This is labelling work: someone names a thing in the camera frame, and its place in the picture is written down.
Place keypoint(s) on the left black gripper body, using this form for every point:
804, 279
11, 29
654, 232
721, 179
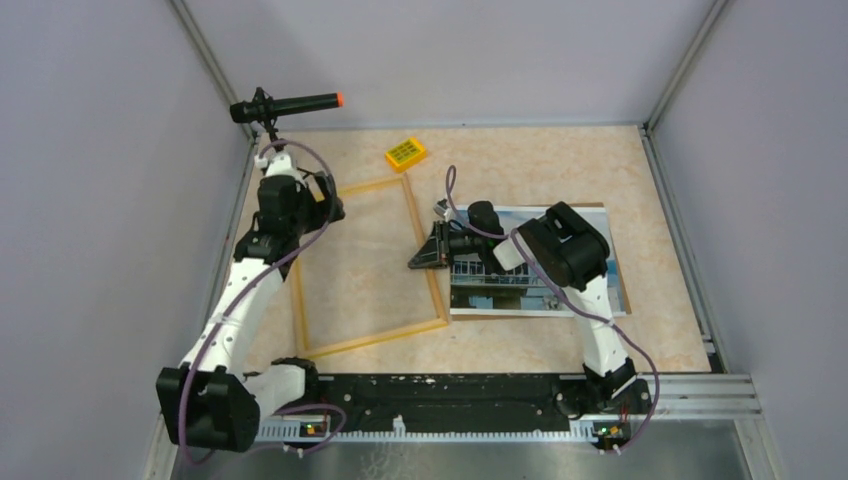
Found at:
314, 215

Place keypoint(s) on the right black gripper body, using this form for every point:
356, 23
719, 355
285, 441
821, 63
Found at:
464, 242

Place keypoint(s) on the wooden yellow picture frame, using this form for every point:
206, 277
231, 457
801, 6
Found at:
371, 278

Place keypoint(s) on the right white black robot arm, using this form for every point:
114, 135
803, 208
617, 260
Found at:
570, 257

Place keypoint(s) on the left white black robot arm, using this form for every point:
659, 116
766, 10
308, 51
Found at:
208, 401

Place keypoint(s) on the yellow green toy block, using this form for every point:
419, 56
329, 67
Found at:
405, 155

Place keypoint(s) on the black microphone on tripod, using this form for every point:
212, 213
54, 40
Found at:
265, 110

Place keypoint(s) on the brown backing board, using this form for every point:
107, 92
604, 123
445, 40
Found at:
623, 291

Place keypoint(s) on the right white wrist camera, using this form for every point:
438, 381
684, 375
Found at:
444, 211

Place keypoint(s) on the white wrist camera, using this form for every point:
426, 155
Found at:
274, 160
444, 211

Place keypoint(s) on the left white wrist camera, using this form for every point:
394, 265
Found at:
274, 160

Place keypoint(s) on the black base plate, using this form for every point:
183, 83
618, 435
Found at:
463, 403

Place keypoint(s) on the aluminium front rail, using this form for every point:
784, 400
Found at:
699, 426

